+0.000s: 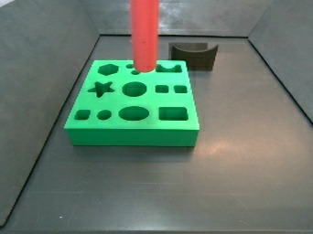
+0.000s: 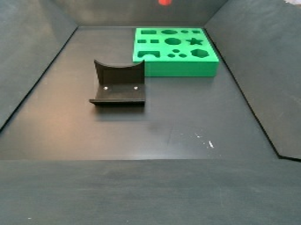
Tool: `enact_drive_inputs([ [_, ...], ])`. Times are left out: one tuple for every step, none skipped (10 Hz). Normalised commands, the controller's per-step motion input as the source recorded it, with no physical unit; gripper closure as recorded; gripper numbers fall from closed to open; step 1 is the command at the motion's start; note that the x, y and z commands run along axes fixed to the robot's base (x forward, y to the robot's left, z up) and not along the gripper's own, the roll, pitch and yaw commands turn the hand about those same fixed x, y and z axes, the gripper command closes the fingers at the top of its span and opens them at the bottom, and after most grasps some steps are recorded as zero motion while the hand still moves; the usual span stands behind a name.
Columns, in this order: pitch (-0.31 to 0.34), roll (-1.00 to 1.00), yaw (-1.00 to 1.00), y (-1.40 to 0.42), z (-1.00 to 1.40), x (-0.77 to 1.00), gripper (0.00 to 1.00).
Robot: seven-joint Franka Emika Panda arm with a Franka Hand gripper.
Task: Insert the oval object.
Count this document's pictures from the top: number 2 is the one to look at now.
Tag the red round object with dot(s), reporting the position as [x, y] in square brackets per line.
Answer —
[165, 2]

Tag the black curved holder stand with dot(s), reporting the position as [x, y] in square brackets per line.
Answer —
[121, 84]

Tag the green shape sorter block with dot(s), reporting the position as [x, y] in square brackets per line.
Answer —
[176, 51]

